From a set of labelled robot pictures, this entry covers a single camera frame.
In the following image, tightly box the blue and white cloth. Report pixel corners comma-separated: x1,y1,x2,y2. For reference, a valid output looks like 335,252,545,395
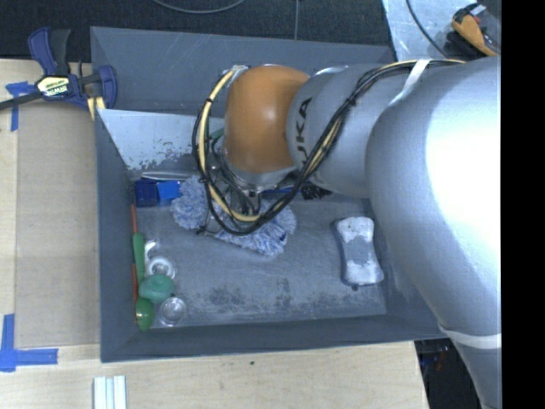
169,174,298,257

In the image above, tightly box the grey metal bin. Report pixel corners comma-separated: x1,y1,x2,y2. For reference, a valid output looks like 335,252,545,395
89,26,447,364

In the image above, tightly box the blue box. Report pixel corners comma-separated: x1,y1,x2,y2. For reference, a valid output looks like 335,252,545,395
135,178,182,209

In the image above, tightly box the grey and white sponge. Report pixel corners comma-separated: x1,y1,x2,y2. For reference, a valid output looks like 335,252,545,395
330,216,386,292

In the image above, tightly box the orange thin stick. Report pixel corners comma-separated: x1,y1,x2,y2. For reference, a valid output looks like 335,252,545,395
129,204,141,300

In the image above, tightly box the green plastic spoon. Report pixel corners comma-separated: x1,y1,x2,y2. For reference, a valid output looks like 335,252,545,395
131,232,156,332

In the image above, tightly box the green round lid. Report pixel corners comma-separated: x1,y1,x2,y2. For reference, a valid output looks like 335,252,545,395
137,273,177,305

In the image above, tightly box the clear glass cup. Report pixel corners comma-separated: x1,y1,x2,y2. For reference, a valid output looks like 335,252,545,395
158,296,188,328

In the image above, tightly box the pale wood flat board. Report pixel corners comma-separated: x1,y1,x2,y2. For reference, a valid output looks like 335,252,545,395
14,99,103,349

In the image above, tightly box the clear plastic ring piece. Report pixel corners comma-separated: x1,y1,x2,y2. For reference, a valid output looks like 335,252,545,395
143,238,178,279

